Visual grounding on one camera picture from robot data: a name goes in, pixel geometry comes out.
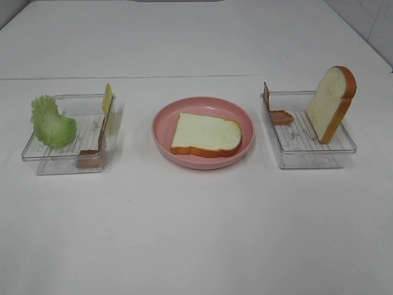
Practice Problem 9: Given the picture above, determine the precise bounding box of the brown bacon strip tray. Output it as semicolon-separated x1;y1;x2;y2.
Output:
76;117;107;169

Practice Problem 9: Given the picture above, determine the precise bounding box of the clear plastic tray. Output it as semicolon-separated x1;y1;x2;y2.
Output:
260;90;357;169
21;93;119;175

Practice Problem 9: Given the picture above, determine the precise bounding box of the clear left plastic tray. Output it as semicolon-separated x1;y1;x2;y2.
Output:
21;93;119;175

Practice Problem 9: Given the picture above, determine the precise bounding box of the clear right plastic tray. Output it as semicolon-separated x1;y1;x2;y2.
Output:
260;90;357;169

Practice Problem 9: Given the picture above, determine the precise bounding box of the yellow cheese slice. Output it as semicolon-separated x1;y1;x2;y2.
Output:
101;83;114;118

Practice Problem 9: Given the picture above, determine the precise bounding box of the bread slice with brown crust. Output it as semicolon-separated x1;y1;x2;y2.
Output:
171;113;242;158

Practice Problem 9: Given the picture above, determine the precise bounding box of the green lettuce leaf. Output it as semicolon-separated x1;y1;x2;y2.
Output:
31;95;77;148

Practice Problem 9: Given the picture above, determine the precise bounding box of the pink round plate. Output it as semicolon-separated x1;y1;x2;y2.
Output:
152;96;255;170

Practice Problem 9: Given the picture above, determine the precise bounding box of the upright bread slice right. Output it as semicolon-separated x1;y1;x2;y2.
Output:
306;66;357;143

